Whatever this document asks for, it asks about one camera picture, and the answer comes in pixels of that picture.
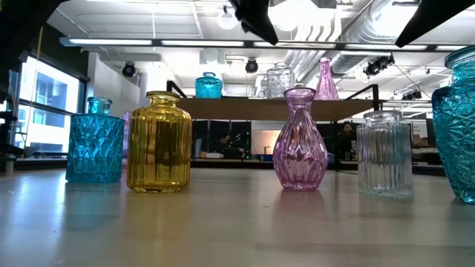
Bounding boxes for yellow ribbed glass vase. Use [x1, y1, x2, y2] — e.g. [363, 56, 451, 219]
[126, 90, 193, 194]

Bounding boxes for small teal glass jar vase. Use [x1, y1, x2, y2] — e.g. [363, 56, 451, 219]
[194, 71, 223, 99]

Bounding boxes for teal diamond-pattern glass vase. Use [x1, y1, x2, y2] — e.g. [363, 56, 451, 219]
[65, 96, 125, 184]

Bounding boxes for wooden shelf with black frame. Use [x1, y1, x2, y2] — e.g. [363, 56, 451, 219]
[166, 80, 380, 171]

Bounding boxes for black equipment stand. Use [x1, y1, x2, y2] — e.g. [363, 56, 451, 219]
[0, 88, 27, 175]

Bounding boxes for slender pink glass vase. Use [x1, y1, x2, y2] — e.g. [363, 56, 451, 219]
[314, 56, 341, 101]

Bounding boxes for person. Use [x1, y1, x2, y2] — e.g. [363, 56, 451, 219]
[336, 120, 358, 161]
[213, 129, 246, 159]

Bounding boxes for pink bulbous glass vase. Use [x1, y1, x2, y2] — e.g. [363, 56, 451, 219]
[272, 87, 330, 191]

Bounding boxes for clear ribbed glass vase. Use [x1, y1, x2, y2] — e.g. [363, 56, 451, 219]
[356, 110, 414, 200]

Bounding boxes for large office window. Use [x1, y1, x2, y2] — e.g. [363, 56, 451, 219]
[7, 51, 90, 159]

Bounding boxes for small black track lights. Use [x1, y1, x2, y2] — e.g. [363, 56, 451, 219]
[401, 89, 423, 101]

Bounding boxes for long ceiling light bar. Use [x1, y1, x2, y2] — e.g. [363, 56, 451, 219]
[59, 36, 475, 52]

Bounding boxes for black track light cluster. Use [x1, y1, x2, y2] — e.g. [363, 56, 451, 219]
[362, 54, 396, 78]

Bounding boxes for white globe pendant lamp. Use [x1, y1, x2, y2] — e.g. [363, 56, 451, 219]
[217, 5, 239, 30]

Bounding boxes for black aluminium table frame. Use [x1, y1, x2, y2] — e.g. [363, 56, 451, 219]
[13, 157, 446, 177]

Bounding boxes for black computer monitor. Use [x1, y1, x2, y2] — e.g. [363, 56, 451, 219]
[425, 118, 434, 148]

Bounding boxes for tall teal embossed glass vase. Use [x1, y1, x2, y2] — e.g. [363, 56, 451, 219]
[431, 44, 475, 205]

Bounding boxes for clear square glass vase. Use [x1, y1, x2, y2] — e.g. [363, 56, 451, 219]
[266, 62, 296, 99]

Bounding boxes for silver ceiling duct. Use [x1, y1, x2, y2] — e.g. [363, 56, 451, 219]
[332, 0, 420, 75]

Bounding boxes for black ceiling spotlight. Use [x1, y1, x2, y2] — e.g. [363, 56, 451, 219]
[121, 61, 137, 79]
[244, 58, 260, 74]

